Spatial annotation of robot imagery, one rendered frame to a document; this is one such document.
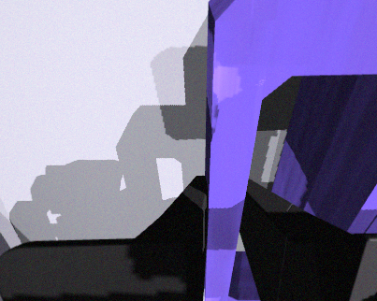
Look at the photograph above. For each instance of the purple wooden maze board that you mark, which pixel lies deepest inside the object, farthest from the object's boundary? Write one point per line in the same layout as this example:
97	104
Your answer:
328	165

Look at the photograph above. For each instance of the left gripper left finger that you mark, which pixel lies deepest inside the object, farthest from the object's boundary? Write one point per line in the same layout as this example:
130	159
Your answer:
169	266

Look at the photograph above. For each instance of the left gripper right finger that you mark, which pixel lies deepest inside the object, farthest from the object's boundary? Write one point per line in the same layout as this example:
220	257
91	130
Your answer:
295	256

